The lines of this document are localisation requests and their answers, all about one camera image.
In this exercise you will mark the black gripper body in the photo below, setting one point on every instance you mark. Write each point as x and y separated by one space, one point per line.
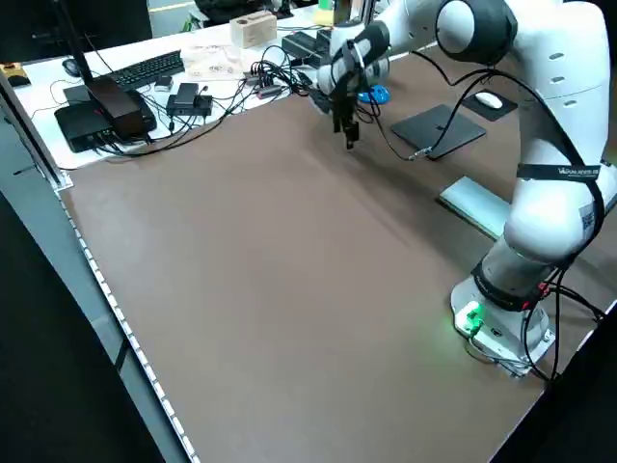
344 108

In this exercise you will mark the grey laptop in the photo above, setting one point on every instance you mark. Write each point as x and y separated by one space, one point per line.
419 130

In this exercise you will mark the white computer mouse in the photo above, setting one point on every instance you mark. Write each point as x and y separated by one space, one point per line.
488 100

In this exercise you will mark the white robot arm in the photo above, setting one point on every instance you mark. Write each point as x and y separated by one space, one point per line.
554 144

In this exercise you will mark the blue desk lamp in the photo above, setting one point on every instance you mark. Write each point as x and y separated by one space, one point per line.
381 94

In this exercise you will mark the black mouse pad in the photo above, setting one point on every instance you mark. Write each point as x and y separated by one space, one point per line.
482 113

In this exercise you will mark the black computer mouse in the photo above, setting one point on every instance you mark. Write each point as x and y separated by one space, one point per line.
71 66

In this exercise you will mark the black ridged power box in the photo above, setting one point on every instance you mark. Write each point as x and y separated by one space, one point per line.
299 46

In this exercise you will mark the grey usb hub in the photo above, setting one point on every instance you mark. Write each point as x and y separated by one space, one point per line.
262 84

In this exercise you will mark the light wooden block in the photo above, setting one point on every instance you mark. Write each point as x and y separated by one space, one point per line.
253 31

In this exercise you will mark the printed paper sheet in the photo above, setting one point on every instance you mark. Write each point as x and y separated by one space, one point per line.
212 62

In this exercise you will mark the black adapter block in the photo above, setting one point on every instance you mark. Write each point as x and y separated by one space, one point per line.
188 99

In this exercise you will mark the black keyboard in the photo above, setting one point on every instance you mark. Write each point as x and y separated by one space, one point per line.
144 70

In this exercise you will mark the dark brown box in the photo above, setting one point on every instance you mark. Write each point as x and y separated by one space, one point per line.
120 108

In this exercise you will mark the black flat device box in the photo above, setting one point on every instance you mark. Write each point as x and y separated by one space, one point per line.
77 125

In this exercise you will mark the black pole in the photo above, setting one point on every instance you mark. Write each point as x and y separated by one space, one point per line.
79 53

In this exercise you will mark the silver metal post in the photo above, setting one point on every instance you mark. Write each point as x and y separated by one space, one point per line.
367 9

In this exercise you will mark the silver aluminium frame post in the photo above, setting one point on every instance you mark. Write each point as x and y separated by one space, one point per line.
34 144

